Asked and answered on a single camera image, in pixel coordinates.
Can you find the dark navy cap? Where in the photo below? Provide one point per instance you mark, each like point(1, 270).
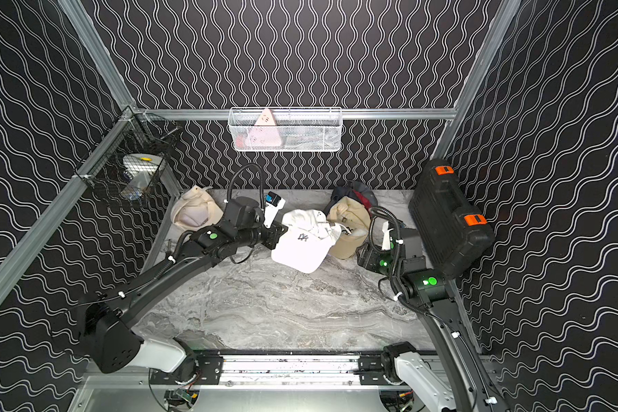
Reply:
point(337, 194)

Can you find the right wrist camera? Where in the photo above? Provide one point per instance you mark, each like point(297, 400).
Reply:
point(387, 242)

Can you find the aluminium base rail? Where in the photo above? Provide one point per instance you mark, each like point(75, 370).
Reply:
point(234, 368)

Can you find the black wire basket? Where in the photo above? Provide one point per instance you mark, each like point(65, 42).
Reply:
point(146, 134)

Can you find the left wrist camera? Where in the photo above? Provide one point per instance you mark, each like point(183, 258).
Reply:
point(273, 204)

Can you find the aluminium back crossbar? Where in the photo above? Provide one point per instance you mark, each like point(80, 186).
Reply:
point(304, 112)

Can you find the white cap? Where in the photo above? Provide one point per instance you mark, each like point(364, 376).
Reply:
point(308, 240)

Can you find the aluminium frame post right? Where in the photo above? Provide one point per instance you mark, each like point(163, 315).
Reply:
point(490, 45)

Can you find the black tool case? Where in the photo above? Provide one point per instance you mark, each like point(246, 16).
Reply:
point(454, 232)

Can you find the aluminium frame post left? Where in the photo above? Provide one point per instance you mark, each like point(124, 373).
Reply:
point(92, 42)

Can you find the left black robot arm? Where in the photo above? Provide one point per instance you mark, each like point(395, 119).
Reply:
point(106, 321)

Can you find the pink triangle card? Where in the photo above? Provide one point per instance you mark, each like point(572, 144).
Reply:
point(264, 134)

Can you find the aluminium left side rail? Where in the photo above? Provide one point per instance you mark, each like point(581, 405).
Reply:
point(15, 265)

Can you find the cream cap with text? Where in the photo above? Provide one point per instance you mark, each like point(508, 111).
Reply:
point(195, 209)

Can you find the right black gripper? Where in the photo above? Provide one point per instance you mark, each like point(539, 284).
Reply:
point(368, 258)

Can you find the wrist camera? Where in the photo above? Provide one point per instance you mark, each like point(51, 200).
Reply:
point(273, 204)
point(387, 242)

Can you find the grey and red cap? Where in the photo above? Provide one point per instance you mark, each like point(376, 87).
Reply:
point(363, 194)

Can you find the tan cap with logo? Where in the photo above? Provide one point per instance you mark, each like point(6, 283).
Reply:
point(354, 220)

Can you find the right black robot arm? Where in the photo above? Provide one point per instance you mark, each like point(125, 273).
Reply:
point(467, 385)

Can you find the aluminium frame post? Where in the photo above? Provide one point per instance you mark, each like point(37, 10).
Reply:
point(92, 42)
point(490, 45)

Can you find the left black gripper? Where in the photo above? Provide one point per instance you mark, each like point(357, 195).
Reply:
point(276, 234)

